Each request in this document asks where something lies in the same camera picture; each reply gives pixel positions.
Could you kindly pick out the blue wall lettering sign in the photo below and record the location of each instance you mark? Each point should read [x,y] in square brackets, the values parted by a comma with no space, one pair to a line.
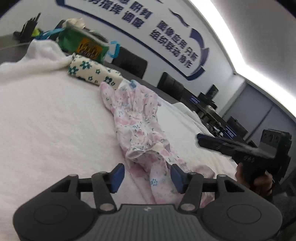
[198,38]

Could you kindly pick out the person's right forearm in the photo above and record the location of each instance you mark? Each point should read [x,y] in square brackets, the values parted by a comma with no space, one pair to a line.
[285,208]

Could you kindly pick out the ceiling light strip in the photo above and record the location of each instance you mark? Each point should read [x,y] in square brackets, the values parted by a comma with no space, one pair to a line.
[231,34]

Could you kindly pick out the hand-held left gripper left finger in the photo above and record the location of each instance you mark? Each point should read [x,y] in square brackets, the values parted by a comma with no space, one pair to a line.
[117,178]

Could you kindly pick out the yellow-green item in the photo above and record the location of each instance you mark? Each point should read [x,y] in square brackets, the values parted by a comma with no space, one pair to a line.
[35,32]

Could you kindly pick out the pink floral garment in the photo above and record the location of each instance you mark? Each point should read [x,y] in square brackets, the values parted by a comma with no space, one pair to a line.
[138,125]

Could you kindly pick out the black office chair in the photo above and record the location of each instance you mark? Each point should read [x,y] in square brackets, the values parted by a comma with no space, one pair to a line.
[129,62]
[170,87]

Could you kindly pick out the black walkie-talkie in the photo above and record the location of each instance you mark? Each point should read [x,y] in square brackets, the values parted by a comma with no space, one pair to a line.
[29,27]

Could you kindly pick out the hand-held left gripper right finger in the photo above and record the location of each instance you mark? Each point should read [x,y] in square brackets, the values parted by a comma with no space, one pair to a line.
[178,179]

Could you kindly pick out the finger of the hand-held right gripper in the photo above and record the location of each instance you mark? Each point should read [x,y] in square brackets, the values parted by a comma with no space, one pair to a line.
[219,144]

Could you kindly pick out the person's right hand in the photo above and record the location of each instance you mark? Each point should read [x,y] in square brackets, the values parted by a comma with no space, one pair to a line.
[262,185]

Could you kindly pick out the cream folded cloth teal flowers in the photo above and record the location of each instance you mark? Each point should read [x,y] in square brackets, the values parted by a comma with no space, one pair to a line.
[90,69]

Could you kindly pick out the white towel blanket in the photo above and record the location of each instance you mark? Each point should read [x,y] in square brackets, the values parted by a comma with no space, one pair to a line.
[46,115]

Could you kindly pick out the black desk monitor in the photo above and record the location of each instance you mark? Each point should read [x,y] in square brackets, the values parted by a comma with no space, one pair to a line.
[213,90]
[238,127]

